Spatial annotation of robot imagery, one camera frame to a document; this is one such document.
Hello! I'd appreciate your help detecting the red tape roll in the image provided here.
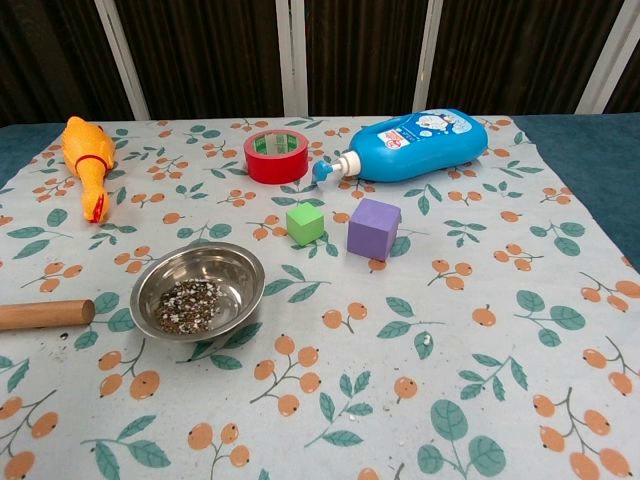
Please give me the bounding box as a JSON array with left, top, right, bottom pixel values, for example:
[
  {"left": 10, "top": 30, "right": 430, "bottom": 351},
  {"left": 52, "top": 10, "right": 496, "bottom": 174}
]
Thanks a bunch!
[{"left": 243, "top": 129, "right": 310, "bottom": 185}]

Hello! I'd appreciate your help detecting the yellow rubber chicken toy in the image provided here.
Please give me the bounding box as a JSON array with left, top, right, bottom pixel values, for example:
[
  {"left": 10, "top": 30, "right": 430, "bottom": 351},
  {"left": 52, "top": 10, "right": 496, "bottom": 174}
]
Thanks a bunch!
[{"left": 61, "top": 115, "right": 117, "bottom": 225}]

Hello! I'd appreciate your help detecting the wooden rolling pin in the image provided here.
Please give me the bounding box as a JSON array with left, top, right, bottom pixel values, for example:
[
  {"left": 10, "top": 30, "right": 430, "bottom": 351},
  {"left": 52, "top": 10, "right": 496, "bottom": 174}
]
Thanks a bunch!
[{"left": 0, "top": 298, "right": 96, "bottom": 332}]

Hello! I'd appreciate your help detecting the purple foam cube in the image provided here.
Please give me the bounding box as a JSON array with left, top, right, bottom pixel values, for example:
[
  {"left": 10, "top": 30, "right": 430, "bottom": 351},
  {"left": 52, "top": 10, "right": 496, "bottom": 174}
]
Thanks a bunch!
[{"left": 346, "top": 197, "right": 403, "bottom": 263}]

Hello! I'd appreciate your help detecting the white double frame post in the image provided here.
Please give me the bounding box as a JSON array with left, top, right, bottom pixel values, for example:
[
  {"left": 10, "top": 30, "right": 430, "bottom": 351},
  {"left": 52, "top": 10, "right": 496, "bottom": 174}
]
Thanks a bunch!
[{"left": 275, "top": 0, "right": 309, "bottom": 119}]

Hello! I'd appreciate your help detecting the blue pump bottle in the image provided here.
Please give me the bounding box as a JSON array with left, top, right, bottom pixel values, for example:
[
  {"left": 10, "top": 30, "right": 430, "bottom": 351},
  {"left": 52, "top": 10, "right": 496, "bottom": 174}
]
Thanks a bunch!
[{"left": 311, "top": 106, "right": 489, "bottom": 187}]

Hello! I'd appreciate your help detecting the floral tablecloth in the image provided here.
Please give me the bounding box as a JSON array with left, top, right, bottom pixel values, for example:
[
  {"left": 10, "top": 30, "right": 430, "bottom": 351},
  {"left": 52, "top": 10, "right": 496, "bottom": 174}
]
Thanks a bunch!
[{"left": 0, "top": 115, "right": 640, "bottom": 480}]

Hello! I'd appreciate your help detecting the dark brown curtain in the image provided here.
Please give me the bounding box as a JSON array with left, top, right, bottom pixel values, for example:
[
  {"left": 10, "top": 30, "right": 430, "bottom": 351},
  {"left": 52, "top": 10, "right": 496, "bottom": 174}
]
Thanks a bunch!
[{"left": 0, "top": 0, "right": 640, "bottom": 127}]

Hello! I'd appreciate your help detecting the stainless steel bowl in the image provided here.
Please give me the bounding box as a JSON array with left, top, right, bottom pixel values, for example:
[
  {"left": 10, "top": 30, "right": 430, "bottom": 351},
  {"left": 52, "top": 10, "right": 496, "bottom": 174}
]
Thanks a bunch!
[{"left": 129, "top": 241, "right": 266, "bottom": 344}]

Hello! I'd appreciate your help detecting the green foam cube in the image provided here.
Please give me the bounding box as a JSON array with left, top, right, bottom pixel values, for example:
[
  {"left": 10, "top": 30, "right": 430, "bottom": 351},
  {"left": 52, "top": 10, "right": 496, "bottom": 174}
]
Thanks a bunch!
[{"left": 285, "top": 201, "right": 326, "bottom": 247}]

